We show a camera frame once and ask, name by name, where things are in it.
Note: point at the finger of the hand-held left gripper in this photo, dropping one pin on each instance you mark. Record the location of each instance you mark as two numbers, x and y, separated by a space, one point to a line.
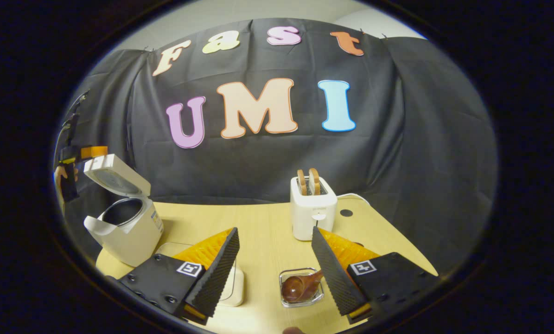
93 152

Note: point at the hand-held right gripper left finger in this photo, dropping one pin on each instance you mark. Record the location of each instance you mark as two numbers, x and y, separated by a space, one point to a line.
214 278

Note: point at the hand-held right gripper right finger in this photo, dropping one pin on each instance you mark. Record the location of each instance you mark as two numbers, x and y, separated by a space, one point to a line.
334 278

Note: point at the clear plastic rice tray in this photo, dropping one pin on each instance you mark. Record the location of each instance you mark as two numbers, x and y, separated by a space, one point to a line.
237 273

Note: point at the brown wooden spoon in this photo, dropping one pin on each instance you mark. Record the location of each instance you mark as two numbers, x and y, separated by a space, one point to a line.
300 286

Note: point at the white rice cooker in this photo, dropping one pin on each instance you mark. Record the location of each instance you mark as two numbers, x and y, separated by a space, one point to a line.
133 236

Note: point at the white toaster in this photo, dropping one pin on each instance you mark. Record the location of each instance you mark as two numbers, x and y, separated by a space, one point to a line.
311 218

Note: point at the black table grommet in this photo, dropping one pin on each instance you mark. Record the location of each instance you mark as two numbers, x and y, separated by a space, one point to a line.
346 213

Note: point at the brown bread slice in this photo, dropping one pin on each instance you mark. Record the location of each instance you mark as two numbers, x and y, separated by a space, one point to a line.
315 181
302 182

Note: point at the black backdrop cloth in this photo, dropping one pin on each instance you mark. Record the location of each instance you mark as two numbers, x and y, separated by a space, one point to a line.
397 153

